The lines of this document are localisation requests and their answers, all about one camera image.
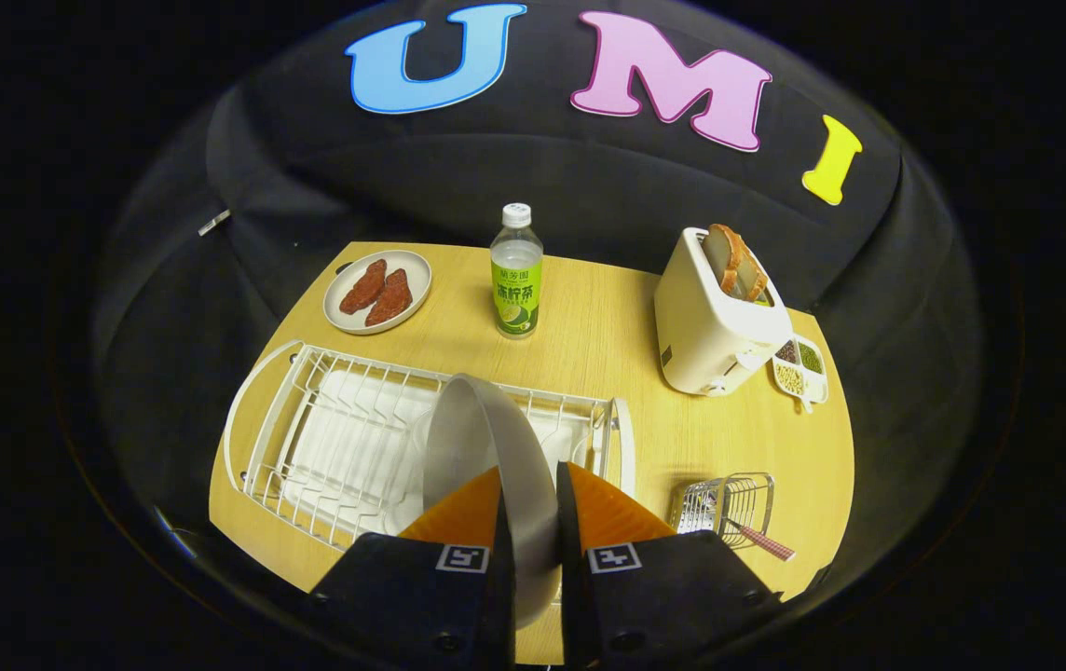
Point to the white clip on cloth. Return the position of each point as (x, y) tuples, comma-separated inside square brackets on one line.
[(214, 222)]

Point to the toast bread slice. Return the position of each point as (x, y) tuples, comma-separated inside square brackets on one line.
[(731, 256), (760, 284)]

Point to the small white oval dish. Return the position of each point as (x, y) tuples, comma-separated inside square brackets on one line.
[(416, 270)]

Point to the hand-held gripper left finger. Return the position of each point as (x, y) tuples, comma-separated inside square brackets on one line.
[(505, 596)]

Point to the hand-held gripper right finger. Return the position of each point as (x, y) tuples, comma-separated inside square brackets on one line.
[(572, 578)]

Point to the green label drink bottle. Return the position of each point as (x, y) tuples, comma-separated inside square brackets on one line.
[(516, 289)]

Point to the white divided dish with beans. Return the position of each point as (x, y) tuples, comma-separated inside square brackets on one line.
[(801, 368)]

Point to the grey round plate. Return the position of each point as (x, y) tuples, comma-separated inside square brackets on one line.
[(486, 438)]

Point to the red sausage piece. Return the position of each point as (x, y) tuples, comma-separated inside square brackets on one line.
[(389, 298), (363, 287)]

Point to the white toaster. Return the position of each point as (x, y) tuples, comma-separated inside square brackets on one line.
[(701, 335)]

